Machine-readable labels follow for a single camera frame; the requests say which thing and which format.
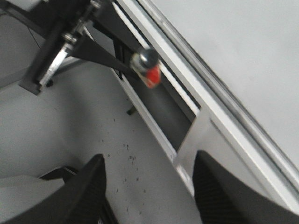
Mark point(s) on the white metal rack frame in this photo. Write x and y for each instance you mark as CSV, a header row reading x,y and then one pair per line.
x,y
183,128

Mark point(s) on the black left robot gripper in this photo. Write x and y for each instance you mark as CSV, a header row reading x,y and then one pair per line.
x,y
61,23

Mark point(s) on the white whiteboard marker pen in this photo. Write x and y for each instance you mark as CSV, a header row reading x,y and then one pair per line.
x,y
144,60

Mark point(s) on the white whiteboard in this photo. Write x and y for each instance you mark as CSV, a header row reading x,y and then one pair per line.
x,y
235,63

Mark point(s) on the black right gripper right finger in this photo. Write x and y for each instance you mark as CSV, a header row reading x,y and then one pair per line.
x,y
221,198

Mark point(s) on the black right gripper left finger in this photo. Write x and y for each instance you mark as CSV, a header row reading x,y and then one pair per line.
x,y
59,197

